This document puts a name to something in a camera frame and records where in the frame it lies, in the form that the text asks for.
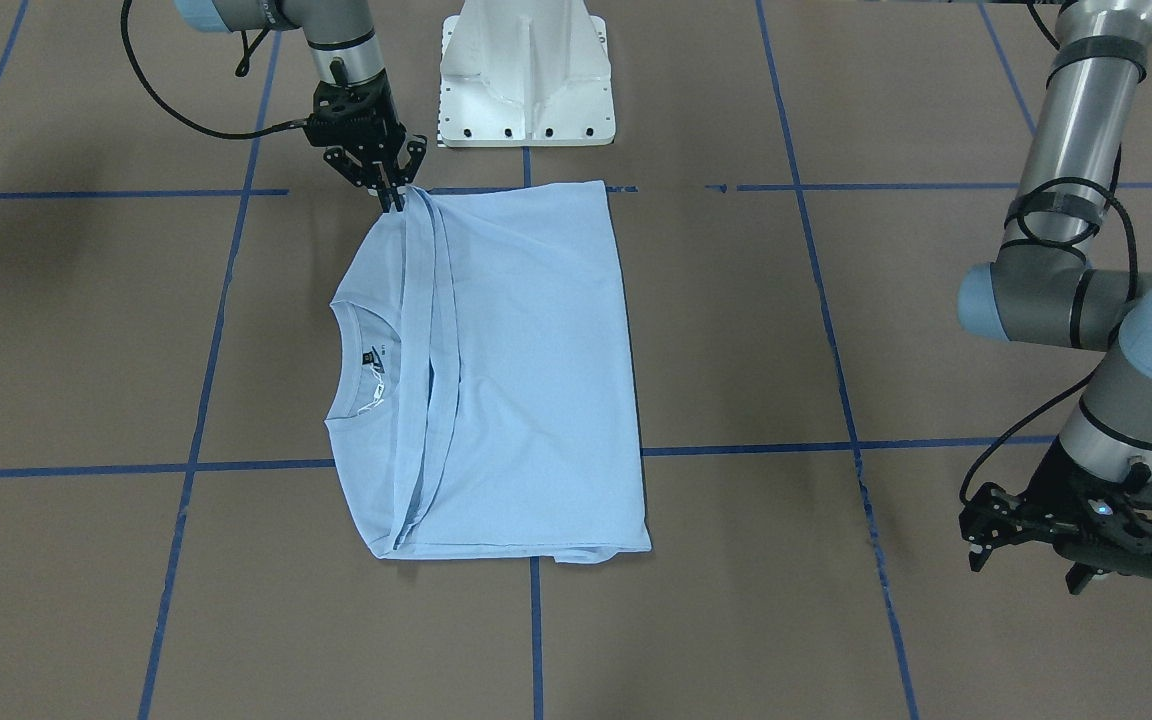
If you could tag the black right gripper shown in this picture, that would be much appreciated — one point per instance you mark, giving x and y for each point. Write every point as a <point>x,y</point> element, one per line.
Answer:
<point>373,162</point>

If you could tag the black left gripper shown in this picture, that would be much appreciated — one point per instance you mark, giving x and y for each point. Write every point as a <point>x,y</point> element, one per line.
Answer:
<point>1053,487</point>

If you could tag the light blue t-shirt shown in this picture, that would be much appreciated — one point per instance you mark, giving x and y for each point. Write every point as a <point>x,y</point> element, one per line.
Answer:
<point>486,404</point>

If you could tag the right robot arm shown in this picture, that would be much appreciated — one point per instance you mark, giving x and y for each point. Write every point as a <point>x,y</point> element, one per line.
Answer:
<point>341,36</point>

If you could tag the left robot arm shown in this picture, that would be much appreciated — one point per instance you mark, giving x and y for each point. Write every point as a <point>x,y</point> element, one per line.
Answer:
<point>1067,275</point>

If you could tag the white pedestal column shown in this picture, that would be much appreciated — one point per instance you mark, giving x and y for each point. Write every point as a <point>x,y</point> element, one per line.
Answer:
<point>525,73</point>

